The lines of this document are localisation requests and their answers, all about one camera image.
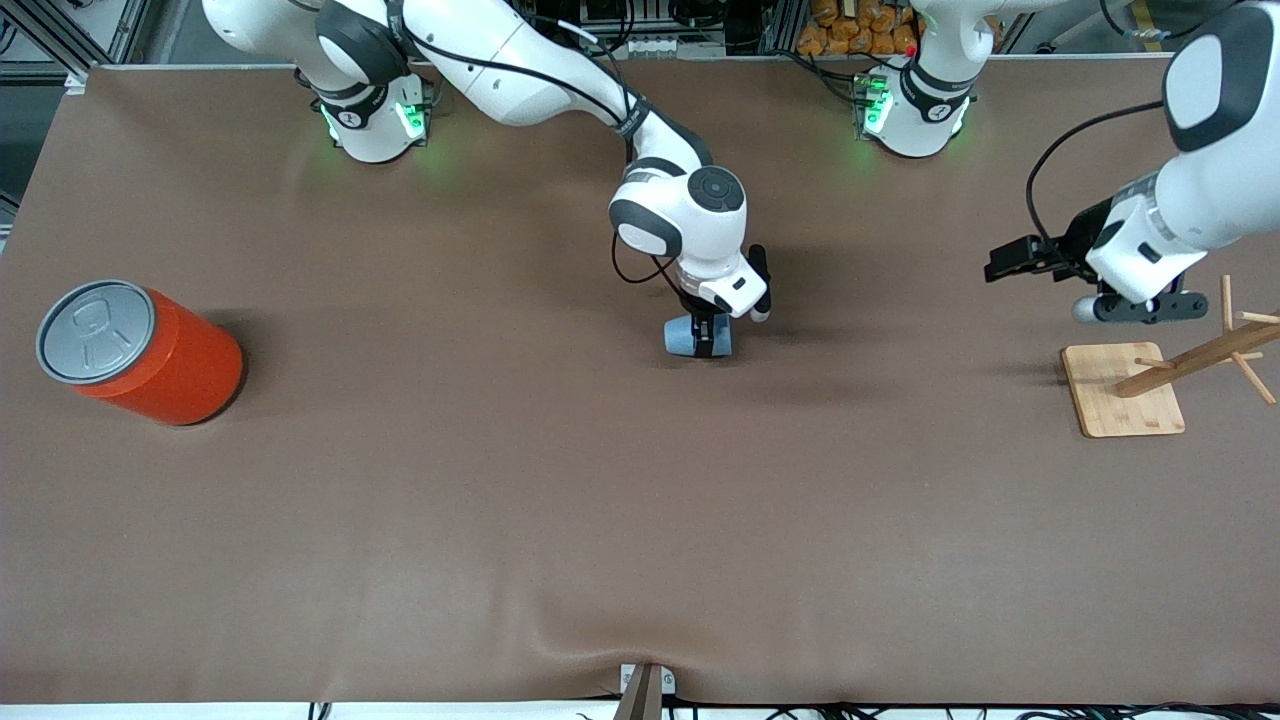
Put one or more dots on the white power strip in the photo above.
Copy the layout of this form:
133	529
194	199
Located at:
675	47

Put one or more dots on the light blue plastic cup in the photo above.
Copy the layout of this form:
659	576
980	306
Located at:
680	337

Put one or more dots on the aluminium frame post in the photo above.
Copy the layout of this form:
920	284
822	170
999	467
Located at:
60	30

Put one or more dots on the grey table corner bracket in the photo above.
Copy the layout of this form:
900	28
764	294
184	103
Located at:
75	82

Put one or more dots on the orange can with silver lid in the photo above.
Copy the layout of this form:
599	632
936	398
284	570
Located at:
150	350

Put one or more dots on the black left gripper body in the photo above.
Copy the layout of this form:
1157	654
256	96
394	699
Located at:
1078	236

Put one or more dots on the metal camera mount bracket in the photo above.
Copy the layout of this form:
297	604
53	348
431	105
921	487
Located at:
645	690

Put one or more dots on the wooden mug tree stand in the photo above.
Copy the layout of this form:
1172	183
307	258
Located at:
1120	400

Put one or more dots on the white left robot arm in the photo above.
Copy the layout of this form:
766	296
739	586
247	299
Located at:
1200	200

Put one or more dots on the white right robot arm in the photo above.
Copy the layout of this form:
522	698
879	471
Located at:
500	60

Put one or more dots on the brown table mat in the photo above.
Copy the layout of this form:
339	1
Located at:
640	480

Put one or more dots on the bag of orange bread rolls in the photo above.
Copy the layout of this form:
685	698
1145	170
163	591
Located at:
850	30

